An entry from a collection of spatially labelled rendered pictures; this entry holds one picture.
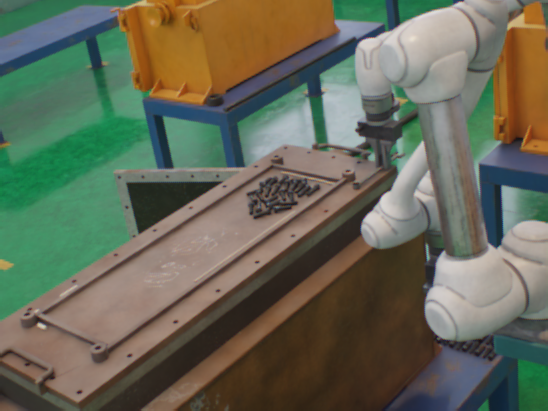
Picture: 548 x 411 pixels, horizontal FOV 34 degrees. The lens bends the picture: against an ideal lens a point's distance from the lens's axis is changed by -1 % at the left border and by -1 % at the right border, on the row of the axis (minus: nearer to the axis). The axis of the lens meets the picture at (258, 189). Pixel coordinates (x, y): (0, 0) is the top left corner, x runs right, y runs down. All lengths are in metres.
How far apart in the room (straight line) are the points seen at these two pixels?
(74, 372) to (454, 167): 0.98
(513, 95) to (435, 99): 2.62
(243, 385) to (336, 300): 0.40
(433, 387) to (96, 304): 1.21
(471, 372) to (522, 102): 1.85
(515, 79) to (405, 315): 1.95
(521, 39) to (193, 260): 2.46
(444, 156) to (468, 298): 0.33
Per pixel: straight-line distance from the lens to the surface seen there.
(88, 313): 2.33
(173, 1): 5.72
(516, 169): 4.37
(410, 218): 2.27
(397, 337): 2.88
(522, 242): 2.19
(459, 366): 3.11
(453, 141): 1.98
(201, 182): 3.32
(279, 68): 6.13
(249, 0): 5.93
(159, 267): 2.45
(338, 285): 2.52
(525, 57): 4.48
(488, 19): 2.01
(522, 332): 2.31
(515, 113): 4.61
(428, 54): 1.90
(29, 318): 2.34
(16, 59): 7.78
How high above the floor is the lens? 2.56
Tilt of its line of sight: 26 degrees down
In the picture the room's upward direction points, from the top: 10 degrees counter-clockwise
